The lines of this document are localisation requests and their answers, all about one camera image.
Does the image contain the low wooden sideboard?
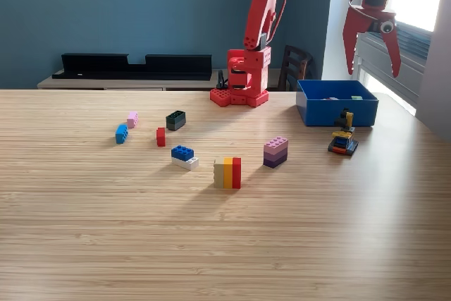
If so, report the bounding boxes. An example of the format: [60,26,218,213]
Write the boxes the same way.
[37,68,283,91]

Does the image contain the pink and purple brick stack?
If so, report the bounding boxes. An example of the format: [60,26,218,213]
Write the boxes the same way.
[262,136,289,169]

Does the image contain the tan orange red brick stack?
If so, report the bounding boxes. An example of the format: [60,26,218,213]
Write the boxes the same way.
[213,156,242,190]

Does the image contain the black wall shelf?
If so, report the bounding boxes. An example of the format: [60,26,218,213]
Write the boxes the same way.
[51,53,214,81]

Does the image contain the small yellow toy digger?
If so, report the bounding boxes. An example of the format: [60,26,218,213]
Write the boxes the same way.
[327,108,360,157]

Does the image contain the grey window air unit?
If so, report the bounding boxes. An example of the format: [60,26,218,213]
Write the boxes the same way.
[355,11,433,104]

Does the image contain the light blue brick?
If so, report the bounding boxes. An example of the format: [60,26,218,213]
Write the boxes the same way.
[115,124,129,145]

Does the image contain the blue plastic bin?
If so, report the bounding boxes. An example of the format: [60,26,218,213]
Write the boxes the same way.
[295,79,380,128]

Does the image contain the black and grey brick stack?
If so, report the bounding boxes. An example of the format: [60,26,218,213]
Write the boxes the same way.
[165,110,187,131]

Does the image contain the blue and white brick stack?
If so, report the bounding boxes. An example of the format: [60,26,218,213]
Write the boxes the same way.
[171,145,200,171]

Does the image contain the dark wooden chair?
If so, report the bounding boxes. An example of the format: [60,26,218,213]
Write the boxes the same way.
[277,44,314,92]

